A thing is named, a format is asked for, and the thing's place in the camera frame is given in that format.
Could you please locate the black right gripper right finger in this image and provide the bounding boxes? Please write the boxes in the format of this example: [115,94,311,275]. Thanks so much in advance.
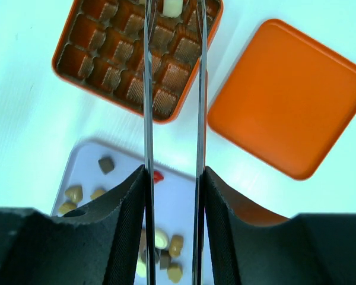
[204,167,356,284]

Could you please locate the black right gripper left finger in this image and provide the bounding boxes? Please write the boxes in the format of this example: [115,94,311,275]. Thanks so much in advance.
[0,166,145,284]

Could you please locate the metal serving tongs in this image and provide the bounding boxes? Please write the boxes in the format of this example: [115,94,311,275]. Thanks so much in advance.
[143,1,208,284]

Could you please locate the white square chocolate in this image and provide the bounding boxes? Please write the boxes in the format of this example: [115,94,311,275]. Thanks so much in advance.
[163,0,183,18]

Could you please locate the brown rectangular chocolate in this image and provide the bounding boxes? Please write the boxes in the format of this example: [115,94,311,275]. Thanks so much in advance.
[138,229,147,255]

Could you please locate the white swirl chocolate lower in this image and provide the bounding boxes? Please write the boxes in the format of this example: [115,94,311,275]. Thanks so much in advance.
[136,256,147,278]

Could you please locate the white swirl chocolate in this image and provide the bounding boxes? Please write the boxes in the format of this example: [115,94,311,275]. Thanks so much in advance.
[136,256,147,278]
[154,228,169,249]

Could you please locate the tan brick chocolate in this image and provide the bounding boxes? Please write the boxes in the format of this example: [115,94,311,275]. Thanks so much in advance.
[58,201,77,215]

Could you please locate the tan heart chocolate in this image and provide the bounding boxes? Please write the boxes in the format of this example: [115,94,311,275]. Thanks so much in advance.
[65,185,83,204]

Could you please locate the white swirl chocolate upper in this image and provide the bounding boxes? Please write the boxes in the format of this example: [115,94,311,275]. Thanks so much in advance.
[154,228,169,249]

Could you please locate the brown chocolate behind tongs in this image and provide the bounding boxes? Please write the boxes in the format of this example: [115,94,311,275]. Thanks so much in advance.
[159,250,171,270]

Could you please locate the tan barrel chocolate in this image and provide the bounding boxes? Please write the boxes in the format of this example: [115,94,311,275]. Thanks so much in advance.
[169,235,184,258]

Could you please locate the tan shell chocolate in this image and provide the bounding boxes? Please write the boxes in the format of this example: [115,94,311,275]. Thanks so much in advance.
[167,262,183,284]

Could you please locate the orange chocolate tin box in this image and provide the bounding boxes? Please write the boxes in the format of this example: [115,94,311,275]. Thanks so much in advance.
[51,0,225,125]

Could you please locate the lavender plastic tray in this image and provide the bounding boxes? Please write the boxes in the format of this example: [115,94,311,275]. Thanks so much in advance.
[51,141,195,284]

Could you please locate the red lips candy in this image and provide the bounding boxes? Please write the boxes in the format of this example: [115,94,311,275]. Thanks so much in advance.
[153,170,164,184]

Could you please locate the orange tin lid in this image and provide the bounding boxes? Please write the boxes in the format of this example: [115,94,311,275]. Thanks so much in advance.
[206,18,356,181]

